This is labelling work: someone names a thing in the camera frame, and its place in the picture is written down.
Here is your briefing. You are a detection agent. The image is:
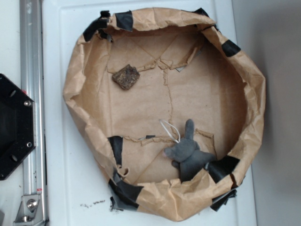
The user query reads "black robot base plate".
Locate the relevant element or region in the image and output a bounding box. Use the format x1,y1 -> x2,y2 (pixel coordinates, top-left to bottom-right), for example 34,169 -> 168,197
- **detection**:
0,74 -> 35,181

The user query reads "metal corner bracket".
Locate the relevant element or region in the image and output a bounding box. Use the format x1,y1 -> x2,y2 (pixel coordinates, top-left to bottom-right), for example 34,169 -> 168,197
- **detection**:
13,194 -> 44,226

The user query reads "brown square sponge block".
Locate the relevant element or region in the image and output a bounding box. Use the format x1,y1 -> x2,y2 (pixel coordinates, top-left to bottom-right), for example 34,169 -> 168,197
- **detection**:
112,65 -> 140,90

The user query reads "aluminum extrusion rail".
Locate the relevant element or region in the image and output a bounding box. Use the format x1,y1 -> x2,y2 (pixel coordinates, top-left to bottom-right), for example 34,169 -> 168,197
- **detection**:
20,0 -> 49,226

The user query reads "brown paper bin with tape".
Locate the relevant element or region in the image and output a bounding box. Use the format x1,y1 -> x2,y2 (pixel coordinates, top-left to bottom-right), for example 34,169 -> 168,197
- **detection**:
63,8 -> 266,221

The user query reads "white tray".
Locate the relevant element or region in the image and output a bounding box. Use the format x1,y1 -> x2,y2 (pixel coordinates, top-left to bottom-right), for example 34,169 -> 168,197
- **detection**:
41,0 -> 257,226

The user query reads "gray plush elephant toy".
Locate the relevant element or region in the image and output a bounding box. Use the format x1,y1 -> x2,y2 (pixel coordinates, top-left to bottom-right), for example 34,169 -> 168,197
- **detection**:
159,119 -> 216,182

